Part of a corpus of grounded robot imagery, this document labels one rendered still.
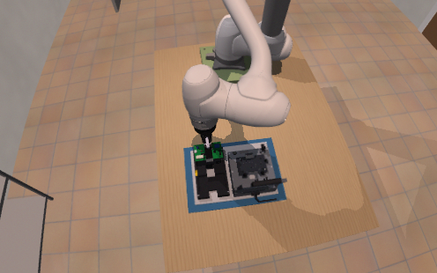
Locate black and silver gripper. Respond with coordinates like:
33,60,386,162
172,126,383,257
194,124,217,162

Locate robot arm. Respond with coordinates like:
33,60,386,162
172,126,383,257
182,0,293,130

